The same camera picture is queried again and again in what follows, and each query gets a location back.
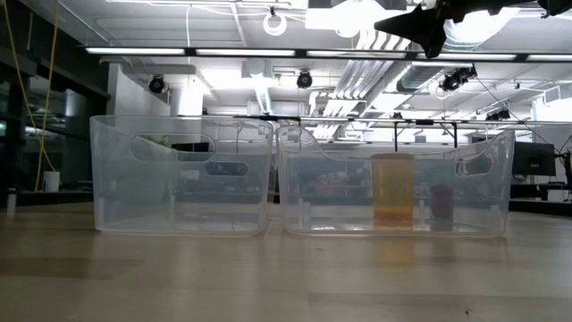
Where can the clear plastic storage bin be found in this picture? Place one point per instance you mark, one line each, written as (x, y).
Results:
(179, 192)
(335, 197)

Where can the black spotlight cluster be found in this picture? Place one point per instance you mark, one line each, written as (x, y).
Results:
(456, 78)

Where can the silver ventilation duct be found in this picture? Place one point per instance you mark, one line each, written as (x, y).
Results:
(415, 78)

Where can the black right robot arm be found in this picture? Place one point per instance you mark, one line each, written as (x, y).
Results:
(556, 5)

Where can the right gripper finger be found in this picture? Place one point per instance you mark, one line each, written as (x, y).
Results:
(424, 18)
(431, 40)

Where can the black aluminium table frame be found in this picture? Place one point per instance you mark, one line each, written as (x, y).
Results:
(67, 199)

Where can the white cylindrical container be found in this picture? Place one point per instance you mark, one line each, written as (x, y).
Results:
(51, 181)

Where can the grey tumbler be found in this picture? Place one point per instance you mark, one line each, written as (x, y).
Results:
(11, 200)

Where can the black beam with light strips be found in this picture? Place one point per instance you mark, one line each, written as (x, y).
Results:
(301, 53)

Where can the black gantry frame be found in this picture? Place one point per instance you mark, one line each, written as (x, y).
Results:
(424, 122)

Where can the black monitor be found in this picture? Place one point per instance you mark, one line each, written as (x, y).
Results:
(534, 158)

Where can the dark red pill bottle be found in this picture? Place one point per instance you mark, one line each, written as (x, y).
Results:
(442, 203)

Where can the large amber pill bottle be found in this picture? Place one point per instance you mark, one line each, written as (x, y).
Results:
(393, 192)

